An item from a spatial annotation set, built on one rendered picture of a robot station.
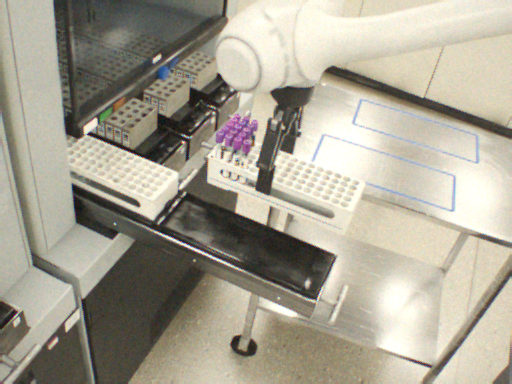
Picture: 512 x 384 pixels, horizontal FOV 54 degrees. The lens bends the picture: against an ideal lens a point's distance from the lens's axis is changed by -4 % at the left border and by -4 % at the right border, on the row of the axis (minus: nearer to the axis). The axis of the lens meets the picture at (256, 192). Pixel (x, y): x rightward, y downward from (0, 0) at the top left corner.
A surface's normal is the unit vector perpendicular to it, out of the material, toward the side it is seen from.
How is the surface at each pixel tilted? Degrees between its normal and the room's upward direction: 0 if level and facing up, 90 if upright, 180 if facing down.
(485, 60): 90
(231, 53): 97
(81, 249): 0
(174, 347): 0
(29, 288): 0
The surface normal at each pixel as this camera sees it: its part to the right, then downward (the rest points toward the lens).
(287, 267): 0.14, -0.74
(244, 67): -0.62, 0.51
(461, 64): -0.39, 0.57
